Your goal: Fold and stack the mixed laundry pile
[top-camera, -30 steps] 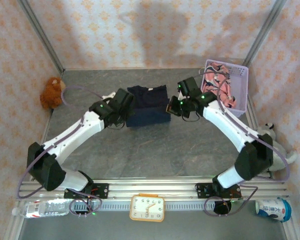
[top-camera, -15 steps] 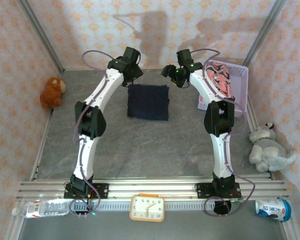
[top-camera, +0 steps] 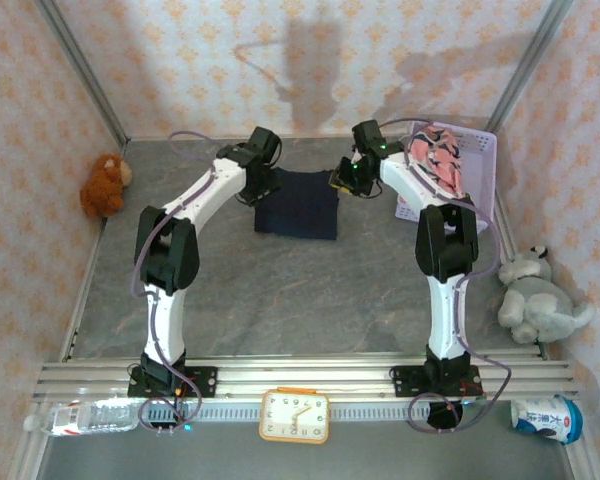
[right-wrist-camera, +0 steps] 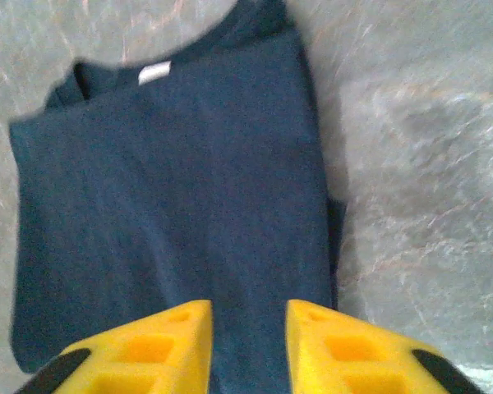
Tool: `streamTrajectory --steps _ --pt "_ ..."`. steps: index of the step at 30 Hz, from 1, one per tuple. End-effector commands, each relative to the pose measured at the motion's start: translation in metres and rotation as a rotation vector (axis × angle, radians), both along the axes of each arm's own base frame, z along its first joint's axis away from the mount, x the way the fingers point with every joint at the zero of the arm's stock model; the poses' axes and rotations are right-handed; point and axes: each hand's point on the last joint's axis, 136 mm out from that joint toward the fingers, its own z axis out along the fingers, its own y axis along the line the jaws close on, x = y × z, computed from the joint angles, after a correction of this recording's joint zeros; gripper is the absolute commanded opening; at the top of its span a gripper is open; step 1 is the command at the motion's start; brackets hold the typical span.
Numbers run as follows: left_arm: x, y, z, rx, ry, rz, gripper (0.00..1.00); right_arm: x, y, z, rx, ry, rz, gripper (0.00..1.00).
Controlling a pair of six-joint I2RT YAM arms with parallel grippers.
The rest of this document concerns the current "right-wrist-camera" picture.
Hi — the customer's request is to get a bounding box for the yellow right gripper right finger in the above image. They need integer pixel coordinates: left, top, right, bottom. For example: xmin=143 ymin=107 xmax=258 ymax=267
xmin=284 ymin=299 xmax=484 ymax=394

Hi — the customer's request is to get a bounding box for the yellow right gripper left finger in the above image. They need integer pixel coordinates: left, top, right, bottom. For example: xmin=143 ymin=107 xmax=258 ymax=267
xmin=14 ymin=300 xmax=214 ymax=394

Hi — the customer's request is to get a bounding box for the navy blue t-shirt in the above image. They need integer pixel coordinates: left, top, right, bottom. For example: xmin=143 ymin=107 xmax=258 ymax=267
xmin=7 ymin=0 xmax=348 ymax=394

